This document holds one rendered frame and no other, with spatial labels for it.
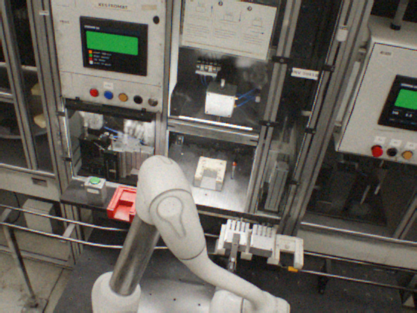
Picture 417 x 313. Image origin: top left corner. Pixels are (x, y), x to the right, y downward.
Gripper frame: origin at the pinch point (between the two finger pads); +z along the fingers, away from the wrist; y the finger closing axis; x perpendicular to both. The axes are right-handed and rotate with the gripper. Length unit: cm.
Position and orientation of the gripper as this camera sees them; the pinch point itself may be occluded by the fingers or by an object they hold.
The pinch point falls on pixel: (234, 243)
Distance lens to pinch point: 181.3
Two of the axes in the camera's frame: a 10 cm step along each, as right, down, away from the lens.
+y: 0.8, -7.7, -6.4
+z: 1.9, -6.2, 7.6
